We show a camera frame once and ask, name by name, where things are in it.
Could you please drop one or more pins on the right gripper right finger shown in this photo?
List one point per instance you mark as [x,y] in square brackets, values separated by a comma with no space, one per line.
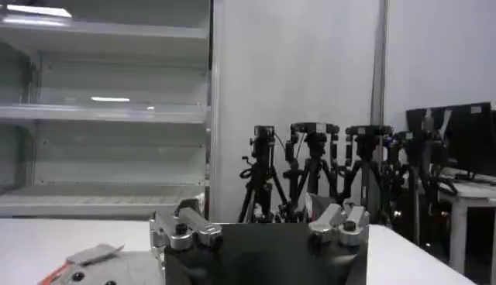
[348,224]

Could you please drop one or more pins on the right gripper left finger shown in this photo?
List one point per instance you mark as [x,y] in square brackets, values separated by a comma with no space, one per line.
[182,230]

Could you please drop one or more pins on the black computer monitor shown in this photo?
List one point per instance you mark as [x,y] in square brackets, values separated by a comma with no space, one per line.
[424,124]
[472,139]

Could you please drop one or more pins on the empty white shelf unit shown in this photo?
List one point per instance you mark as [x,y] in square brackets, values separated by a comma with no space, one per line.
[116,116]

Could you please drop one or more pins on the black camera tripod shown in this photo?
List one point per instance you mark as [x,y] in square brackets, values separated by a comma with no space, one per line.
[366,162]
[315,162]
[263,174]
[418,166]

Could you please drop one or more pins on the white desk grey frame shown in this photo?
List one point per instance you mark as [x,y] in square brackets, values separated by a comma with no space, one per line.
[470,201]

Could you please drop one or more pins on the grey wall conduit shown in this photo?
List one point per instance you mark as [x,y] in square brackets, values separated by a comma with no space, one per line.
[379,62]

